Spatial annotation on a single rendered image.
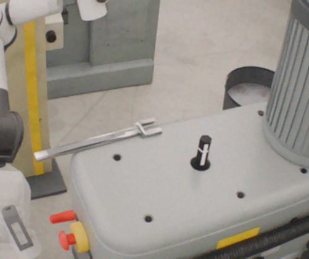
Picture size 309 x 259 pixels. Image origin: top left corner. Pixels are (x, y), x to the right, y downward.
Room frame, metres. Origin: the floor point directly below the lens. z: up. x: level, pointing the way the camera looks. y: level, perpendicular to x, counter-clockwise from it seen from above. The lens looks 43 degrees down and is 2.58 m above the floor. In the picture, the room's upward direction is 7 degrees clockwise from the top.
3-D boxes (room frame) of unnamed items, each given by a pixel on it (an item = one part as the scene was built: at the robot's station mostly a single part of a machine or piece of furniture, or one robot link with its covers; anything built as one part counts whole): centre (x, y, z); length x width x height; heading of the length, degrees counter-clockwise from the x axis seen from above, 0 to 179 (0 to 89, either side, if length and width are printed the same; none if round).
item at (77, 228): (0.56, 0.12, 1.76); 0.06 x 0.02 x 0.06; 27
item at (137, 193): (0.68, -0.10, 1.81); 0.47 x 0.26 x 0.16; 117
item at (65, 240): (0.55, 0.14, 1.76); 0.04 x 0.03 x 0.04; 27
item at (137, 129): (0.69, 0.10, 1.89); 0.24 x 0.04 x 0.01; 120
